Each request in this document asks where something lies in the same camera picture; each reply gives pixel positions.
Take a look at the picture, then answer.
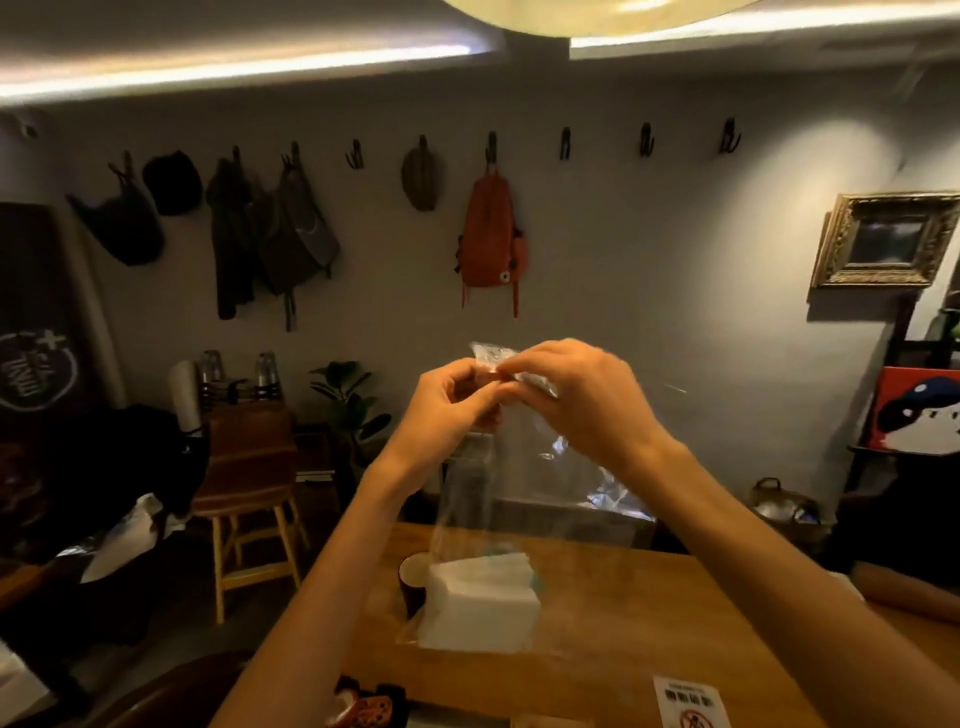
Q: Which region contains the dark wooden chair back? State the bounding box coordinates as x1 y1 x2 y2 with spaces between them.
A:
81 649 258 728

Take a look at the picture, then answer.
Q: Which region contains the wooden stool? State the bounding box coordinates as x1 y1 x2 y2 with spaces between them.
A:
190 486 311 626

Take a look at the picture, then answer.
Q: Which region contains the clear plastic bag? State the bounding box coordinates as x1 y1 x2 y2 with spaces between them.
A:
396 341 658 655

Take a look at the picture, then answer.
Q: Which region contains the red painted canvas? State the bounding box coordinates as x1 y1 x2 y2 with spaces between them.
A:
867 365 960 458

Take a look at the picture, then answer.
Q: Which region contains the grey backpack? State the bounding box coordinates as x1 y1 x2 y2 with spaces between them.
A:
255 159 342 333

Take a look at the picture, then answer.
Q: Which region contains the brown paper cup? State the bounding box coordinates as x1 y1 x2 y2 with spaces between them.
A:
397 552 436 621

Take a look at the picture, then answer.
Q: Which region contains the white plastic sheet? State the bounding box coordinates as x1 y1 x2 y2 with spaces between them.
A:
80 492 190 585

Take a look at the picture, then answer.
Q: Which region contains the red and black object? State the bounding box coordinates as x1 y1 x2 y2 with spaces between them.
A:
328 676 411 728

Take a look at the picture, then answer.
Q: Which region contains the white napkin stack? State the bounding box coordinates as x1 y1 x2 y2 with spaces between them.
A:
416 552 543 654

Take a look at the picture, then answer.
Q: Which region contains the white paper roll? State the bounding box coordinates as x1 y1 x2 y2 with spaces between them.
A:
167 359 204 438

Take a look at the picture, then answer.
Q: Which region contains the black clothing pile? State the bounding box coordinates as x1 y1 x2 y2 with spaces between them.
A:
45 404 212 530

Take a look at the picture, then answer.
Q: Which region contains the black chalkboard sign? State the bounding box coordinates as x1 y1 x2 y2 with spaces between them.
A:
0 201 102 440

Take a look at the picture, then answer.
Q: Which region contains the person's left forearm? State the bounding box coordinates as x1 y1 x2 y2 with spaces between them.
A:
210 463 425 728

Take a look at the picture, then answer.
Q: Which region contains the dark hanging jacket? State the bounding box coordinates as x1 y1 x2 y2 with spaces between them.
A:
205 156 261 322

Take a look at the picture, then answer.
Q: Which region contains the orange backpack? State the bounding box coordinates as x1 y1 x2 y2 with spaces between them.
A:
454 168 528 320

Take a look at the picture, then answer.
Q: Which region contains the person's left hand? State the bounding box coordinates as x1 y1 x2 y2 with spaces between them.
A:
377 357 513 498

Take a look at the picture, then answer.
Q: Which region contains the green potted plant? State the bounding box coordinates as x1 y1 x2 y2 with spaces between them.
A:
308 360 393 470

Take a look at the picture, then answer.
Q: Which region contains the dark wooden shelf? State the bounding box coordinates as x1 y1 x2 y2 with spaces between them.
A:
846 288 960 496

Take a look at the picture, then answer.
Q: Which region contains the gold framed picture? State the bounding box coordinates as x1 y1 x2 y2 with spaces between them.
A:
809 191 960 290

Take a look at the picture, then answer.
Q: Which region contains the cream ceiling lamp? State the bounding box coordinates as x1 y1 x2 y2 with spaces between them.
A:
441 0 760 39

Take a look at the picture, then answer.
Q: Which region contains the row of black wall hooks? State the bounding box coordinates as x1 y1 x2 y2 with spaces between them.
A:
108 116 744 178

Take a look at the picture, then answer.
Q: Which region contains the white printed card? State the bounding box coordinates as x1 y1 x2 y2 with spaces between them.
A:
651 674 733 728

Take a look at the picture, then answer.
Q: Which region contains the glass jar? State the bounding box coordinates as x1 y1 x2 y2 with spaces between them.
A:
254 351 283 402
198 349 227 408

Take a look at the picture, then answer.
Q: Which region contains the person's right forearm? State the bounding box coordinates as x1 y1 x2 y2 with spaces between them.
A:
622 441 960 728

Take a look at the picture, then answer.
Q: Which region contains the black cap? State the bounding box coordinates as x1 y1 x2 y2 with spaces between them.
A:
141 150 204 218

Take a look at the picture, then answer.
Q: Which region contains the black shoulder bag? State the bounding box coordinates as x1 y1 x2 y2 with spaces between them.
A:
65 153 167 268

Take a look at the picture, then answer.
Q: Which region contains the person's right hand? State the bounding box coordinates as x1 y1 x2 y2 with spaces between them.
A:
495 338 688 486

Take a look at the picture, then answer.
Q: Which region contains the brown flat cap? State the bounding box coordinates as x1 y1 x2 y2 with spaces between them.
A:
399 135 444 213

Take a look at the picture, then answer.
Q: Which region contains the ceiling light strip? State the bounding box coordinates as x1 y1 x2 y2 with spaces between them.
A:
0 43 475 103
568 0 960 52

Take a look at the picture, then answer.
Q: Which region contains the woven basket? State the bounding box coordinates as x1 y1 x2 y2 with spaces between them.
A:
747 477 828 550

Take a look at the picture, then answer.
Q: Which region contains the wooden cabinet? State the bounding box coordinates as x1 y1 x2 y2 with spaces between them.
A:
201 403 301 519

